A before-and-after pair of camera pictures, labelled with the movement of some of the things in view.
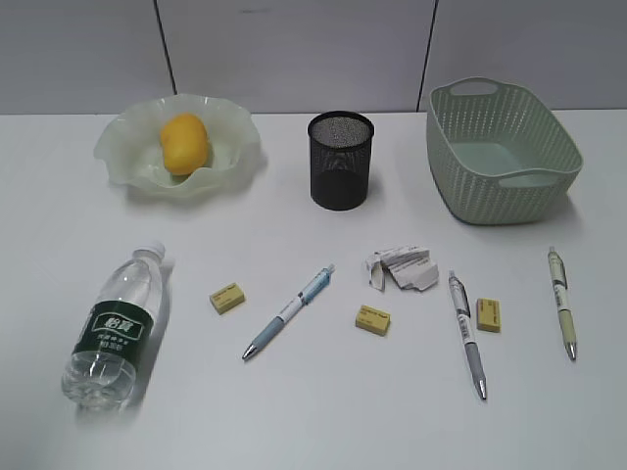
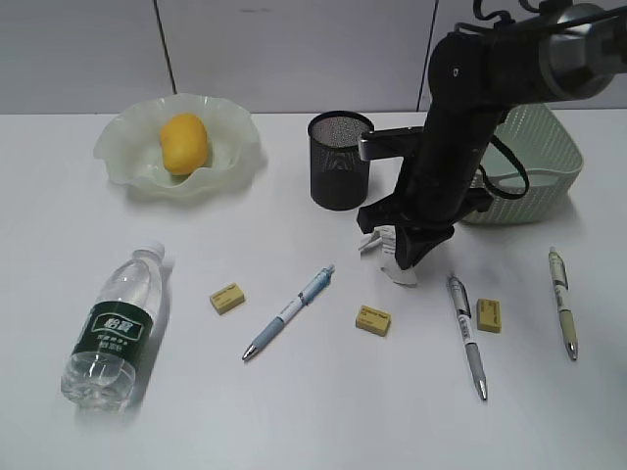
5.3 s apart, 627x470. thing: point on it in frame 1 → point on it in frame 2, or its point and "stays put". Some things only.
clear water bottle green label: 100,371 stays put
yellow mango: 184,143 stays put
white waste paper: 410,266 → 379,247
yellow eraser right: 489,314 stays put
